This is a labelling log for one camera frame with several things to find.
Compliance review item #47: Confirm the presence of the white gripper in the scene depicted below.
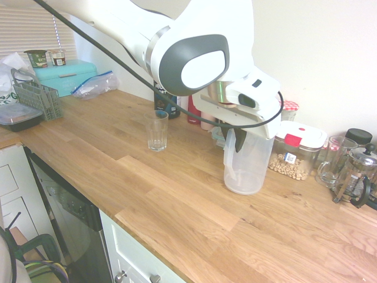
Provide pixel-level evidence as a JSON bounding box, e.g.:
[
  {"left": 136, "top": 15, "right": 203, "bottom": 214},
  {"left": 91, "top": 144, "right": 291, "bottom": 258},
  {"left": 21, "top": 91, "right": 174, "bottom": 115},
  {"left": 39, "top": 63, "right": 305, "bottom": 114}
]
[{"left": 200, "top": 91, "right": 282, "bottom": 154}]

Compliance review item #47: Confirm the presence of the clear plastic pitcher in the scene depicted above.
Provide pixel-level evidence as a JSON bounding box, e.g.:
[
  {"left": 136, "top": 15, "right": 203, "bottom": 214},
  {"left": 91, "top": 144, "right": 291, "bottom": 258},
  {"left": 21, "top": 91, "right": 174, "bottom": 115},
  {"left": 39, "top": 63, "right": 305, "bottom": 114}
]
[{"left": 223, "top": 127, "right": 275, "bottom": 196}]

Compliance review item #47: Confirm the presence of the faceted clear drinking glass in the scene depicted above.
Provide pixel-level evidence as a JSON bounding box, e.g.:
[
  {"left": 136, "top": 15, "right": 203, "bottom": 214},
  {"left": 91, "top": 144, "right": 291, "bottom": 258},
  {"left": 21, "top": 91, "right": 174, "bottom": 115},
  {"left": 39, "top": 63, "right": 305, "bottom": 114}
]
[{"left": 143, "top": 110, "right": 170, "bottom": 153}]

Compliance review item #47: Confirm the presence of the glass container teal lid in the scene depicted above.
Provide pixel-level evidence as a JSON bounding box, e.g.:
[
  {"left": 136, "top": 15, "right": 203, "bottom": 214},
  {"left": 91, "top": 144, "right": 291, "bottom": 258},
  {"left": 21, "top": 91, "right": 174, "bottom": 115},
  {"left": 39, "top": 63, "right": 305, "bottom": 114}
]
[{"left": 209, "top": 126, "right": 228, "bottom": 149}]

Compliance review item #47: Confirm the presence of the red bottle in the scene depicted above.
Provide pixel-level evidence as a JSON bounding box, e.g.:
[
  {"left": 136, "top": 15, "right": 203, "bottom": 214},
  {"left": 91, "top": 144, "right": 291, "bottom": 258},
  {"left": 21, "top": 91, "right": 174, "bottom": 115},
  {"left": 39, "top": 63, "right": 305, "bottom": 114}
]
[{"left": 187, "top": 93, "right": 204, "bottom": 125}]

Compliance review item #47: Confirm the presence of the cereal container white red lid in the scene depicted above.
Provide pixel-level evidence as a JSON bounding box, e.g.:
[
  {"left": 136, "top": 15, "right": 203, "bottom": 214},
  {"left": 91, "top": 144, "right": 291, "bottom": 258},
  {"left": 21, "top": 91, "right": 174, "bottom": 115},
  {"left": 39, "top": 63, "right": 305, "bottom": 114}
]
[{"left": 266, "top": 120, "right": 329, "bottom": 182}]

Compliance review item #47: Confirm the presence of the glass jar red checked lid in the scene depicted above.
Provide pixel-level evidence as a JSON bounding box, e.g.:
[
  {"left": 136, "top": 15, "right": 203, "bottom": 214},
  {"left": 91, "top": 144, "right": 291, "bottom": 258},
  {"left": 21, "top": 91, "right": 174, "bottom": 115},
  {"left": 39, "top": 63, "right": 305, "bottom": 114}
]
[{"left": 277, "top": 100, "right": 300, "bottom": 123}]

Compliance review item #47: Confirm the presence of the black protein powder tub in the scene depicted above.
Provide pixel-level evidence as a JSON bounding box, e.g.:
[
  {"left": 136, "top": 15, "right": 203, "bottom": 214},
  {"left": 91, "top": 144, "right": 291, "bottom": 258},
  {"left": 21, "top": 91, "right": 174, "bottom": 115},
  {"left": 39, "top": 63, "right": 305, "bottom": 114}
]
[{"left": 153, "top": 78, "right": 181, "bottom": 120}]

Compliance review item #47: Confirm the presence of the small jar red checked lid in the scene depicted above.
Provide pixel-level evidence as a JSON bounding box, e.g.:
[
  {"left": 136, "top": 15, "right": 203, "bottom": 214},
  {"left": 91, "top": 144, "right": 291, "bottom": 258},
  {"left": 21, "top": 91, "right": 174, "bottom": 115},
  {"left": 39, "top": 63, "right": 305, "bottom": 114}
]
[{"left": 322, "top": 138, "right": 340, "bottom": 162}]

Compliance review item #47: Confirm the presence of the clear glass mug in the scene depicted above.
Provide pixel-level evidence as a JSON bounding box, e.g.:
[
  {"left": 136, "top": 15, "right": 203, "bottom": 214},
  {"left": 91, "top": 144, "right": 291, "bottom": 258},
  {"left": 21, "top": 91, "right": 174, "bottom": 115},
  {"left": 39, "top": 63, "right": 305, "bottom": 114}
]
[{"left": 315, "top": 135, "right": 359, "bottom": 189}]

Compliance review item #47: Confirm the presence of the jar with black lid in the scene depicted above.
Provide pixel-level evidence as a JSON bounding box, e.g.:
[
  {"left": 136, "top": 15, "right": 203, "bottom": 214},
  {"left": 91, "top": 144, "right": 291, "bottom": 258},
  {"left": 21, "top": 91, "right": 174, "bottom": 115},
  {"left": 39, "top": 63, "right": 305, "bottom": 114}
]
[{"left": 345, "top": 127, "right": 373, "bottom": 149}]

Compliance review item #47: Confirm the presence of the glass french press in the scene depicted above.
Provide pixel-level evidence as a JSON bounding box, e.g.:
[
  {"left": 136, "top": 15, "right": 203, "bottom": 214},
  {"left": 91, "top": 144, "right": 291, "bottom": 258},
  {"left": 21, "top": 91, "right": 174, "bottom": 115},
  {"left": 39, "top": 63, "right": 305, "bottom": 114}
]
[{"left": 333, "top": 143, "right": 377, "bottom": 209}]

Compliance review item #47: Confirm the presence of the clear zip bag blue seal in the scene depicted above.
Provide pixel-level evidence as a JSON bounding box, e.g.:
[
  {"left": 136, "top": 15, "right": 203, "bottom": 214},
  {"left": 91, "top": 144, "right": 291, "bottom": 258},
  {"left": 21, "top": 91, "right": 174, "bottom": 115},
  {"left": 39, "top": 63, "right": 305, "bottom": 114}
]
[{"left": 70, "top": 70, "right": 121, "bottom": 101}]

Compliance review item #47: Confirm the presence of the white cabinet door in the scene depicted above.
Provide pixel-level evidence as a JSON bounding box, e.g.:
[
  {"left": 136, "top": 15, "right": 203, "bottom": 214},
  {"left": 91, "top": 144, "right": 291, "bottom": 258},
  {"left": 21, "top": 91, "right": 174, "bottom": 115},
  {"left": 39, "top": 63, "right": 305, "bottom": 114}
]
[{"left": 99, "top": 209, "right": 190, "bottom": 283}]

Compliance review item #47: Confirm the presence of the black dishwasher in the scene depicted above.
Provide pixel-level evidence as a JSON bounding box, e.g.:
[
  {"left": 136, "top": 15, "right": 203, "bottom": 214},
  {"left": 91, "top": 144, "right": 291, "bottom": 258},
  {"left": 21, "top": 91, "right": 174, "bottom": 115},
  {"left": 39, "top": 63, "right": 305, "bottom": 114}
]
[{"left": 24, "top": 146, "right": 114, "bottom": 283}]

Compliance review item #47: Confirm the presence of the teal bread box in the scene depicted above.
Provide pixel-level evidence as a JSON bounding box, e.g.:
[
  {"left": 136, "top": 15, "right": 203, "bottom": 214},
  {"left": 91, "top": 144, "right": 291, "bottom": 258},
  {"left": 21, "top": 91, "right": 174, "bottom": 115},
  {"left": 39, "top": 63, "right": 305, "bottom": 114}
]
[{"left": 33, "top": 59, "right": 98, "bottom": 98}]

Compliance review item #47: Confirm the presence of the grey cutlery basket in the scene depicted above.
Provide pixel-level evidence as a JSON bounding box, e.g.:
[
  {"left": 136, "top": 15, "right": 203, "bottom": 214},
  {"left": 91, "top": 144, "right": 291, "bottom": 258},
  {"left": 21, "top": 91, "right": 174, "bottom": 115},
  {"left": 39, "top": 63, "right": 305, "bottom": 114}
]
[{"left": 11, "top": 68, "right": 64, "bottom": 122}]

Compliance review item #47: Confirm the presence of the brown white yoghurt cup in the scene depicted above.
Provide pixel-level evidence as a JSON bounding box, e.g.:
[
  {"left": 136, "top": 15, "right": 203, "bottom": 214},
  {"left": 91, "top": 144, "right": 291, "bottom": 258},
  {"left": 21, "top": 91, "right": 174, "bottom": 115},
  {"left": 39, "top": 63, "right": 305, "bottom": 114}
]
[{"left": 47, "top": 48, "right": 67, "bottom": 67}]

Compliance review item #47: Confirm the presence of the green oat cup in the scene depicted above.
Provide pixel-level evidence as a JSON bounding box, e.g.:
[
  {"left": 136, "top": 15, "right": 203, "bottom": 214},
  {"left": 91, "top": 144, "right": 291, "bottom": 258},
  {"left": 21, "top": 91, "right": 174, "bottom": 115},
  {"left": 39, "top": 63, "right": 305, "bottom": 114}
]
[{"left": 24, "top": 49, "right": 48, "bottom": 70}]

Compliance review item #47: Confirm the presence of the green chair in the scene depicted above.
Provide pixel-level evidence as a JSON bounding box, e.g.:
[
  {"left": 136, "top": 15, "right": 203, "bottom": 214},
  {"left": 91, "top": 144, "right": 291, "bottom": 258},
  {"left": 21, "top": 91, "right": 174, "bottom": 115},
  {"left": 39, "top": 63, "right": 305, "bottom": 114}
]
[{"left": 5, "top": 233, "right": 70, "bottom": 283}]

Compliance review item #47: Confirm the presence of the black takeaway container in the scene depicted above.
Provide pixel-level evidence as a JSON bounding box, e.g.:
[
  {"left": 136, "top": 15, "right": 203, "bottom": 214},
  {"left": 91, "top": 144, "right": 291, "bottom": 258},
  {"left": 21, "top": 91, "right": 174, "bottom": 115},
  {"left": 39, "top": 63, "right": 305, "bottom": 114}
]
[{"left": 0, "top": 104, "right": 45, "bottom": 133}]

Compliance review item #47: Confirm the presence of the white drawer cabinet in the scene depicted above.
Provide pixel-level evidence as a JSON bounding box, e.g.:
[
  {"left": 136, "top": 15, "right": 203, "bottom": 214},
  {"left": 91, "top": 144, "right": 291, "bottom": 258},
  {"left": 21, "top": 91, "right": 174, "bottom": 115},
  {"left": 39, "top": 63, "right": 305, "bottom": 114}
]
[{"left": 0, "top": 143, "right": 64, "bottom": 258}]

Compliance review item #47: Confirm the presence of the white window blind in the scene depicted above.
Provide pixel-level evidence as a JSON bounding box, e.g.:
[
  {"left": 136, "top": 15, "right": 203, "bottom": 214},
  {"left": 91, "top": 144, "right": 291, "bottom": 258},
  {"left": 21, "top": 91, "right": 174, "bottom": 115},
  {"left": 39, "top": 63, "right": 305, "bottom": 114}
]
[{"left": 0, "top": 5, "right": 78, "bottom": 63}]

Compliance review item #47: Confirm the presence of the white plastic bag green print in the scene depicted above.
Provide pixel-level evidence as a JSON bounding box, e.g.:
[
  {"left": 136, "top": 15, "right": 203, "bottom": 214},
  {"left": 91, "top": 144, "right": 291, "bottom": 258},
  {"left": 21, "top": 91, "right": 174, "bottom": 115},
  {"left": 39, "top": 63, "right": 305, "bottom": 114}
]
[{"left": 0, "top": 52, "right": 37, "bottom": 107}]

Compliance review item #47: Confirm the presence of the white rounded object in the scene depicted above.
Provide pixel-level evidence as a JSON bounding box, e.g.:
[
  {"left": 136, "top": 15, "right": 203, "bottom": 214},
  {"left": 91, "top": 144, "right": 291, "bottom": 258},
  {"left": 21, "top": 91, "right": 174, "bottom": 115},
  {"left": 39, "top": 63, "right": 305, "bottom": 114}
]
[{"left": 0, "top": 235, "right": 31, "bottom": 283}]

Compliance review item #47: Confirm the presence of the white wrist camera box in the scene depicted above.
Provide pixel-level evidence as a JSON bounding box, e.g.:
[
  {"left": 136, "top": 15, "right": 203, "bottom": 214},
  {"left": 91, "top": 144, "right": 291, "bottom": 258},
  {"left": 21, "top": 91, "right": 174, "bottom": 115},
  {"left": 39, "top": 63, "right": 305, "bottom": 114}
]
[{"left": 226, "top": 70, "right": 282, "bottom": 113}]

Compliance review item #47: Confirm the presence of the blind pull cord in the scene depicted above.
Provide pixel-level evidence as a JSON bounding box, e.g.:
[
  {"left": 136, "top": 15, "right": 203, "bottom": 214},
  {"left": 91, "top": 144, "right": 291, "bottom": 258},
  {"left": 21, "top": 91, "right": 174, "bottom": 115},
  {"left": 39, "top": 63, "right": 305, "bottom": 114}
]
[{"left": 51, "top": 15, "right": 62, "bottom": 50}]

